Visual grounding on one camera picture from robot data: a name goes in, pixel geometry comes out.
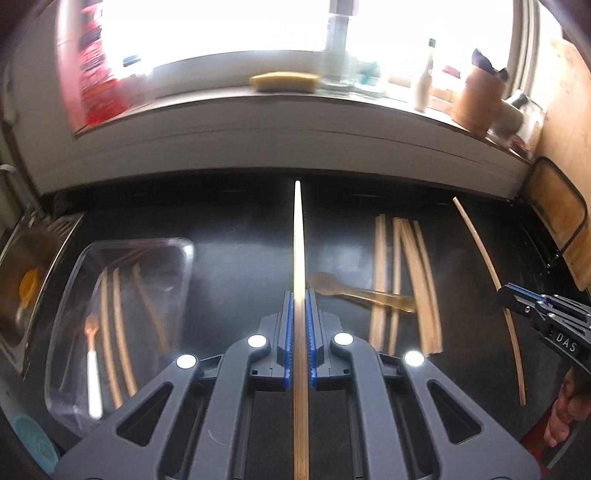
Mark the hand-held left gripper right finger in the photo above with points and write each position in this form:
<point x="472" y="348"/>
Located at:
<point x="313" y="337"/>

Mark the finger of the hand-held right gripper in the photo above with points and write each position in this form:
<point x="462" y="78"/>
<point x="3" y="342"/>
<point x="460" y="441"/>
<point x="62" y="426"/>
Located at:
<point x="521" y="304"/>
<point x="524" y="291"/>

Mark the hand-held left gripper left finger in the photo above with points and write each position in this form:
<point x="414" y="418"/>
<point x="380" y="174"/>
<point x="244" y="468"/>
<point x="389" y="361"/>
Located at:
<point x="288" y="337"/>

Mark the clear plastic container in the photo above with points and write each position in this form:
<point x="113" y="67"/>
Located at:
<point x="175" y="267"/>

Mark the person's right hand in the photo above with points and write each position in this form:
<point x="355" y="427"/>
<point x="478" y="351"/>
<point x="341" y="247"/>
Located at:
<point x="561" y="415"/>

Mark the wooden cutting board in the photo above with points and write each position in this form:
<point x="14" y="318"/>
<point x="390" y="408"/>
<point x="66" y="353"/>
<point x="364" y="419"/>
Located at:
<point x="554" y="198"/>

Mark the glass jar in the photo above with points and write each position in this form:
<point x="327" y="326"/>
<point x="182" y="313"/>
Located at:
<point x="531" y="124"/>

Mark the large wooden board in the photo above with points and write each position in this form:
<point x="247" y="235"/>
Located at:
<point x="568" y="115"/>

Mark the stone pestle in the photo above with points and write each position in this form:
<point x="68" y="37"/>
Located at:
<point x="517" y="98"/>

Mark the wooden utensil holder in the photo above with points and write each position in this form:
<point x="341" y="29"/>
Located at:
<point x="475" y="101"/>

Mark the white bottle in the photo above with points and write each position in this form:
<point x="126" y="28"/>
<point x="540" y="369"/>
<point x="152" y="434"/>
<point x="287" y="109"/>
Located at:
<point x="422" y="92"/>

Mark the red lid jar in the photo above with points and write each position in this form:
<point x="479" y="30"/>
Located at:
<point x="450" y="71"/>

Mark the yellow sponge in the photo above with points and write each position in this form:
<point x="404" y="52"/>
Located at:
<point x="284" y="82"/>

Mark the clear drinking glass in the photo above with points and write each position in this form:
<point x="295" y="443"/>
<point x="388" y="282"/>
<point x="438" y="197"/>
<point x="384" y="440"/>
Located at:
<point x="339" y="78"/>

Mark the green brush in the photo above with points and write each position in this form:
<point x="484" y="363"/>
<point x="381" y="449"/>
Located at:
<point x="369" y="74"/>

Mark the teal bowl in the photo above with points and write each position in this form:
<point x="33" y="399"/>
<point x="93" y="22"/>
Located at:
<point x="34" y="443"/>

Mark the stainless steel sink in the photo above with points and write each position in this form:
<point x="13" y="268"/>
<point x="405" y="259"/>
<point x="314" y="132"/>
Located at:
<point x="27" y="244"/>

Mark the clear jar with dark lid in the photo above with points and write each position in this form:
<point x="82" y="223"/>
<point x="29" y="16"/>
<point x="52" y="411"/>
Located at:
<point x="136" y="78"/>

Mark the red printed packet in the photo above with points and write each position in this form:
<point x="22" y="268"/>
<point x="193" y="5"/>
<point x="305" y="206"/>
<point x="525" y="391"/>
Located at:
<point x="99" y="83"/>

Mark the metal faucet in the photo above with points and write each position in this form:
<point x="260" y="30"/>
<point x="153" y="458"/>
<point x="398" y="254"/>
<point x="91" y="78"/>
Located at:
<point x="7" y="168"/>

